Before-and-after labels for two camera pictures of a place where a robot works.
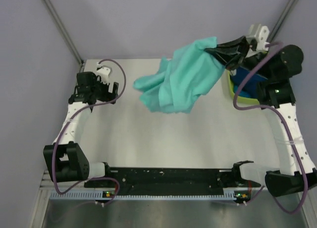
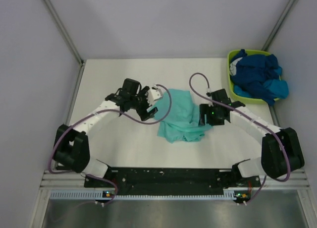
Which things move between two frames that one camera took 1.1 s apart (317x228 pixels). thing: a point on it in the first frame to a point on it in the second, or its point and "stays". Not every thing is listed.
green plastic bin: (240, 99) stays
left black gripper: (108, 96) to (143, 113)
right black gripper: (225, 52) to (204, 109)
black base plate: (169, 180) stays
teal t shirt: (181, 80) to (182, 123)
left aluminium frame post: (59, 23) stays
